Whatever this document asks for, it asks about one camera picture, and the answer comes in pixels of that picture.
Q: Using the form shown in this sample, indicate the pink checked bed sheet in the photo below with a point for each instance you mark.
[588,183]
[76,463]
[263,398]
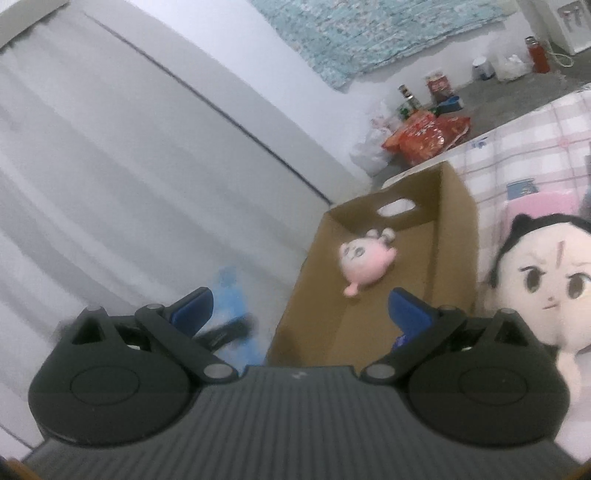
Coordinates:
[531,152]

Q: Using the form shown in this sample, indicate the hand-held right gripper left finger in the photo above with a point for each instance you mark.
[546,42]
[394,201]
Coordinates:
[191,309]

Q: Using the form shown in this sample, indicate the white jar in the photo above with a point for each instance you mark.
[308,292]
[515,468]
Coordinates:
[483,69]

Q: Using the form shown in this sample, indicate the red snack canister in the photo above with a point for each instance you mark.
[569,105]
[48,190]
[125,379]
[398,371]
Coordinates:
[439,87]

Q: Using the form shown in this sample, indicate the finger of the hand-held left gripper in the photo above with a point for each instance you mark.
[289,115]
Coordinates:
[228,333]

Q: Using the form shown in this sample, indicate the brown cardboard box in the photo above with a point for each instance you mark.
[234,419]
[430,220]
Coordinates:
[323,314]

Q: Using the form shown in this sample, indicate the blue dotted tissue pack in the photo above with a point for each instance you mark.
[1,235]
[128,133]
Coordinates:
[231,300]

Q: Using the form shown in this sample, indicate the clear plastic bag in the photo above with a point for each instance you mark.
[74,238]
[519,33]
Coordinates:
[510,64]

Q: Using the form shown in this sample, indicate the white water dispenser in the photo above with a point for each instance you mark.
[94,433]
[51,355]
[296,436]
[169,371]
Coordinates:
[570,23]

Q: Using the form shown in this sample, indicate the large plush doll red skirt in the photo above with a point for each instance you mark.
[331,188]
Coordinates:
[540,286]

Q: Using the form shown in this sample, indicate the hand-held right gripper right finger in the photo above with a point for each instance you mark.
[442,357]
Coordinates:
[408,311]

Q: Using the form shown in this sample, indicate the blue bowl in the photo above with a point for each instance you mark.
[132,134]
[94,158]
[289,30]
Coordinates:
[450,105]

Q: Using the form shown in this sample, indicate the red snack bag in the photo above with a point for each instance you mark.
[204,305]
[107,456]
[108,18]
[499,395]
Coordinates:
[455,129]
[420,138]

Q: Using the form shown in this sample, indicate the red thermos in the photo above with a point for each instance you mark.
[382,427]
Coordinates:
[538,55]

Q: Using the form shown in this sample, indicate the pink cloth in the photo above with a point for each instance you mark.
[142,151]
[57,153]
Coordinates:
[540,205]

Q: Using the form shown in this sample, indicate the white plastic bag red print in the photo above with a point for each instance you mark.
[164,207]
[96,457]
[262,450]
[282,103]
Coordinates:
[371,147]

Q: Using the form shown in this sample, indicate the blue floral wall cloth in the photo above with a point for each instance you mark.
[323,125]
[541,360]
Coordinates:
[369,32]

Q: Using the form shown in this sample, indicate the small pink plush toy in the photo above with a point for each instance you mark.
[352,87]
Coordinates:
[364,261]

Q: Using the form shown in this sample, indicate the glass bottle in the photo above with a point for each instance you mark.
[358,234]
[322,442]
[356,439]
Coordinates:
[406,97]

